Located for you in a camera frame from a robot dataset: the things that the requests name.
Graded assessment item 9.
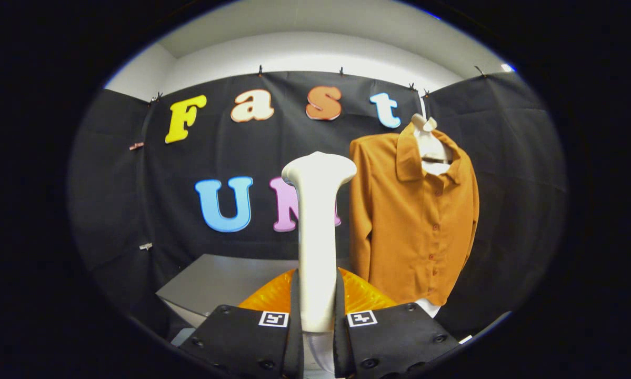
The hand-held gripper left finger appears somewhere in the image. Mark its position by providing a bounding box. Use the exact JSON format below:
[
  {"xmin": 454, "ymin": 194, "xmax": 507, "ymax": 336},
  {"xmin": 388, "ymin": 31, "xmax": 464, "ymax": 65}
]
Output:
[{"xmin": 178, "ymin": 268, "xmax": 304, "ymax": 379}]

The white garment steamer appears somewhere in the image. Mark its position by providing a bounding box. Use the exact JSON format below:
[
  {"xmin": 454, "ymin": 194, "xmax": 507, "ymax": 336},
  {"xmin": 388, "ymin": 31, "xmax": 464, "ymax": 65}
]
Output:
[{"xmin": 282, "ymin": 151, "xmax": 358, "ymax": 333}]

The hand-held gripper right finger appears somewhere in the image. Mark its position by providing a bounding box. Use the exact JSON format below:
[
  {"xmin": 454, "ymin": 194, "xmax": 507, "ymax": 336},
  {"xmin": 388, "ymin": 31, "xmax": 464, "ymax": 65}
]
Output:
[{"xmin": 334, "ymin": 267, "xmax": 461, "ymax": 379}]

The row of black clips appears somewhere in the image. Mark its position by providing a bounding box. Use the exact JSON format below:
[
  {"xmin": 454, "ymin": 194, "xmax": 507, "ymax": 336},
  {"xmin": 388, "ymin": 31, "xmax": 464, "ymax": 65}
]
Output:
[{"xmin": 148, "ymin": 64, "xmax": 488, "ymax": 104}]

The black backdrop cloth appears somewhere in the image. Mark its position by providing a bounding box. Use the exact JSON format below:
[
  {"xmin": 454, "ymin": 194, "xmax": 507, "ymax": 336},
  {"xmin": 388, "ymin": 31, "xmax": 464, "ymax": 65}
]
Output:
[{"xmin": 68, "ymin": 70, "xmax": 567, "ymax": 343}]

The white mannequin torso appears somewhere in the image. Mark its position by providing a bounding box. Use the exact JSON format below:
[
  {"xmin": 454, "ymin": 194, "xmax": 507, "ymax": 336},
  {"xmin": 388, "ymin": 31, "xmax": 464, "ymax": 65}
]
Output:
[{"xmin": 411, "ymin": 113, "xmax": 454, "ymax": 318}]

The grey drawer cabinet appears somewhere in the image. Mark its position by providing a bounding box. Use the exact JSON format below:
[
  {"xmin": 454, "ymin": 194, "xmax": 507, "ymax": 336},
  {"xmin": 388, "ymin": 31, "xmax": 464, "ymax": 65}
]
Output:
[{"xmin": 156, "ymin": 254, "xmax": 301, "ymax": 348}]

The orange button shirt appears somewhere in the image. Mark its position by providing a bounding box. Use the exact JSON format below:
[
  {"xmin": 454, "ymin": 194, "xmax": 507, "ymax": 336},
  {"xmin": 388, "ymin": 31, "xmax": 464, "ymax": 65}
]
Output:
[{"xmin": 348, "ymin": 122, "xmax": 480, "ymax": 307}]

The white steamer hose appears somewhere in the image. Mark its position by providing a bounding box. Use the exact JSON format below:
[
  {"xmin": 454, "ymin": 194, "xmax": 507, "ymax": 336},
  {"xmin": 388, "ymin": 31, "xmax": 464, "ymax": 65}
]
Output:
[{"xmin": 304, "ymin": 331, "xmax": 337, "ymax": 375}]

